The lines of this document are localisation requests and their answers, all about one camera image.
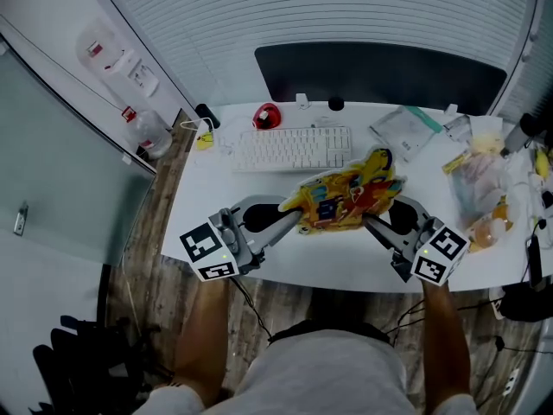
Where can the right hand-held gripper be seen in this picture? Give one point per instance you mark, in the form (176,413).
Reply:
(436,257)

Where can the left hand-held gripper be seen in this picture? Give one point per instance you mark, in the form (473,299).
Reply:
(207,244)

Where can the yellow snack packet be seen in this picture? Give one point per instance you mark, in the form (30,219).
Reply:
(345,201)
(455,161)

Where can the person's left forearm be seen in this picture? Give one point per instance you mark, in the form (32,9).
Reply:
(203,331)

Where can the person's right forearm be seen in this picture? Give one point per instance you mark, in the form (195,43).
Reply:
(445,344)

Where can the red round object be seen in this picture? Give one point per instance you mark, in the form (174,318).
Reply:
(266,116)

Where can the white keyboard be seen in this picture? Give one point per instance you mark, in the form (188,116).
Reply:
(294,149)

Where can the orange juice bottle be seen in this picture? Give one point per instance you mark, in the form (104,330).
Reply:
(503,212)
(486,231)

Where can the clear bag of snacks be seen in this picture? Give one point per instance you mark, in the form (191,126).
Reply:
(479,175)

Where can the clear green-edged packet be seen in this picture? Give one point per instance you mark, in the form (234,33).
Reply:
(402,132)

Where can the small clear plastic box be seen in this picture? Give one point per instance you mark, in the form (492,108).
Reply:
(458,128)

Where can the white paper card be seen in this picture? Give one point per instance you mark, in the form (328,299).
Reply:
(324,121)

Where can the black cylindrical object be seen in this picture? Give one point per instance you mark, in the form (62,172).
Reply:
(208,115)

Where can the white clip stand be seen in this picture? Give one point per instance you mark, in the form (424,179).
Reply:
(303,101)
(451,110)

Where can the white striped shoe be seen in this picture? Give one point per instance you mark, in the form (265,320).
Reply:
(497,308)

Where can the person's black shorts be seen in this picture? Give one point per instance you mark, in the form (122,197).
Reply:
(328,329)

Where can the black round object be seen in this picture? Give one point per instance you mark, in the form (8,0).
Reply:
(335,103)

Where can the black smartphone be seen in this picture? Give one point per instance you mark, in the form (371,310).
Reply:
(535,262)

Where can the clear water jug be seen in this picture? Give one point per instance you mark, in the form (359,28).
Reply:
(149,134)

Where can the black bag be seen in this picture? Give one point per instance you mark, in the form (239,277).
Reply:
(523,305)

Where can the gray thermos bottle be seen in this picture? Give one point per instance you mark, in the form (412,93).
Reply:
(520,134)

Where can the black monitor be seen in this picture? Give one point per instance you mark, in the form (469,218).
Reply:
(380,76)

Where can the yellow fruit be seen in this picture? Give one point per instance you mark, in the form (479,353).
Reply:
(541,160)

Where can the black power adapter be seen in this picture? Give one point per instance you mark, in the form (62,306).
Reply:
(500,343)

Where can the person's light t-shirt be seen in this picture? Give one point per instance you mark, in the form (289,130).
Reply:
(328,374)

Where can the white floor power strip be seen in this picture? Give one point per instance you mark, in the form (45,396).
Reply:
(511,382)

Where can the frosted glass door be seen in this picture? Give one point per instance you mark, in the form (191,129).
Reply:
(65,167)

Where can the white water dispenser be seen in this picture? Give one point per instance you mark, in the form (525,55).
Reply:
(116,65)

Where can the gray cabinet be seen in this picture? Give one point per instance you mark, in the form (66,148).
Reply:
(540,383)

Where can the white window blinds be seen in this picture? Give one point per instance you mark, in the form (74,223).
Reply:
(324,7)

